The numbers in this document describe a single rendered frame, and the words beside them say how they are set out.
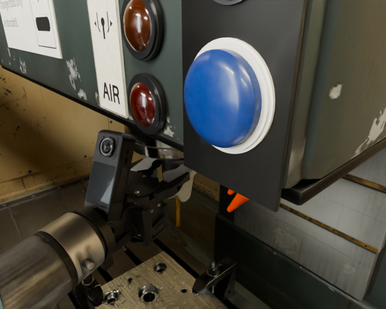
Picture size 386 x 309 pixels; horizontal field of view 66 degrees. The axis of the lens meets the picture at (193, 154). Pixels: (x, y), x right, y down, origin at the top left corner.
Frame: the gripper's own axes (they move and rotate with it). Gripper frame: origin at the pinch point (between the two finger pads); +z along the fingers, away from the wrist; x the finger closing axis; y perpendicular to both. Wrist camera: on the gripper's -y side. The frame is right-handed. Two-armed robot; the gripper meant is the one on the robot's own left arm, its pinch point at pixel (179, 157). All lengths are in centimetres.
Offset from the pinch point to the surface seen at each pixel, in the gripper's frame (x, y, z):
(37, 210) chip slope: -92, 55, 15
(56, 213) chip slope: -86, 58, 20
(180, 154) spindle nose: 5.1, -4.6, -6.7
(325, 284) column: 24, 53, 36
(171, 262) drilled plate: -12.0, 38.6, 9.2
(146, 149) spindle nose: 0.7, -5.2, -8.6
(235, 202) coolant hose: 14.8, -1.6, -9.2
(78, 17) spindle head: 11.8, -22.3, -24.5
